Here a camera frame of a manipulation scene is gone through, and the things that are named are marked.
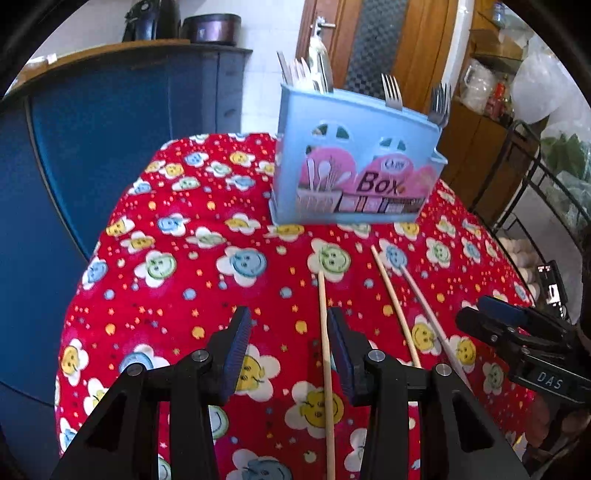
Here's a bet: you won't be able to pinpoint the black air fryer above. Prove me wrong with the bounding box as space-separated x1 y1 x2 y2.
122 0 182 44

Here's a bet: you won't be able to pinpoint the dark rice cooker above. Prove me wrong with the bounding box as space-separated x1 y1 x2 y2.
181 13 243 46

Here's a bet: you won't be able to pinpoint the cardboard box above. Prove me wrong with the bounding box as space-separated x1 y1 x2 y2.
468 28 526 61

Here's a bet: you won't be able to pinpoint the red packet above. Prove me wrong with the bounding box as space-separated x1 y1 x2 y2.
488 76 509 117

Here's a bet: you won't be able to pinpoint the black wire rack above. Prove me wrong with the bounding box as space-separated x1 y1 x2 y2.
470 120 591 317

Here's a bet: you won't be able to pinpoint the metal slotted spatula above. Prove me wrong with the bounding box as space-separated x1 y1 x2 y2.
308 34 334 93

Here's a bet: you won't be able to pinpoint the pile of eggs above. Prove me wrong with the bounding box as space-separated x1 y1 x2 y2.
500 234 544 302

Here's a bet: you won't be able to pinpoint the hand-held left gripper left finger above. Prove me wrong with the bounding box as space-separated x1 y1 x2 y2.
51 305 254 480

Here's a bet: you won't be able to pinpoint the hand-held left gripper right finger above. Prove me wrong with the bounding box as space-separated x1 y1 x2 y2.
327 307 532 480

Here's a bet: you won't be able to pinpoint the large white plastic bag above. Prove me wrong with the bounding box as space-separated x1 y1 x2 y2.
510 36 591 126

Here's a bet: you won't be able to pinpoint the wooden door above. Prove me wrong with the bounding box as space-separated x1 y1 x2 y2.
295 0 461 100

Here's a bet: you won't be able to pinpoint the green leafy vegetables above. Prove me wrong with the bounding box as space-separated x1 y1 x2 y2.
539 133 591 223

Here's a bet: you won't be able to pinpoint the light blue utensil box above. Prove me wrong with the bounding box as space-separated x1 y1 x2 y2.
269 83 449 227

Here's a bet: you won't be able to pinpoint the blue base cabinet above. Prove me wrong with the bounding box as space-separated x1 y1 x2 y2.
0 44 254 408

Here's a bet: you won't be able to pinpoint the red printed tablecloth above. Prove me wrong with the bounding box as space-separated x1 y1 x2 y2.
54 132 536 480

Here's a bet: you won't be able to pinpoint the person's right hand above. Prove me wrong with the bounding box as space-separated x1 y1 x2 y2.
526 396 591 457

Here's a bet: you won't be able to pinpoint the clear plastic bag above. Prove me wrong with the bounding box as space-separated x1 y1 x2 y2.
459 64 495 112

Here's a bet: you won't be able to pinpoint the wooden side cabinet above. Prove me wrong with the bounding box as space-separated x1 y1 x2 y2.
442 99 551 223

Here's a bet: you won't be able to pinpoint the wooden chopstick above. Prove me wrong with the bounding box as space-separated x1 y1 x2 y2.
370 244 422 368
317 271 337 480

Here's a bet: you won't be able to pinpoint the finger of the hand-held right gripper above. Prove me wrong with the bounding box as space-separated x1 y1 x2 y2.
477 295 534 328
455 306 525 354

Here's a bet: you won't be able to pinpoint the metal fork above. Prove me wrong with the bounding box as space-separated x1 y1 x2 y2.
381 74 404 112
429 85 444 126
438 82 452 128

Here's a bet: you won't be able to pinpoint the pale chopstick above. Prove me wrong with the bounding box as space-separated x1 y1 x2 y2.
399 265 472 389

